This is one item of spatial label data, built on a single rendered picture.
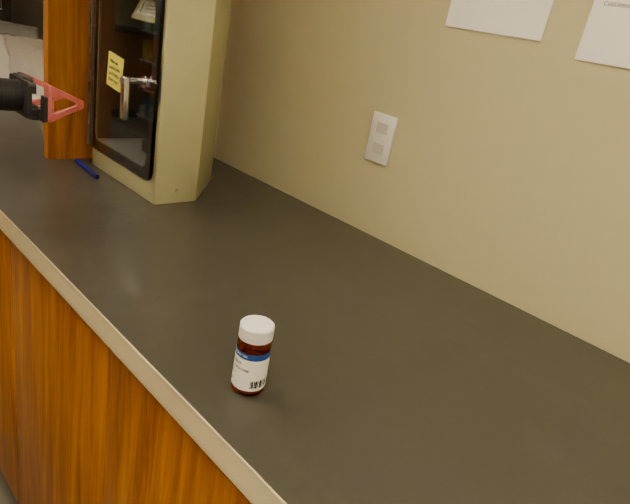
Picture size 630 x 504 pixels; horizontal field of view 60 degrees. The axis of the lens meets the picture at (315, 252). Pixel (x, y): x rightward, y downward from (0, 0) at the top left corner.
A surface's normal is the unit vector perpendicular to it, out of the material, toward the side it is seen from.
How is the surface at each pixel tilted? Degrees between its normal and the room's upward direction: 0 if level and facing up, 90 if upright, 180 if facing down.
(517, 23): 90
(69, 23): 90
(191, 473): 90
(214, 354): 0
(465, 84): 90
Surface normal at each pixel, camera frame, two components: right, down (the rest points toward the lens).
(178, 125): 0.69, 0.39
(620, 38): -0.70, 0.15
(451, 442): 0.18, -0.91
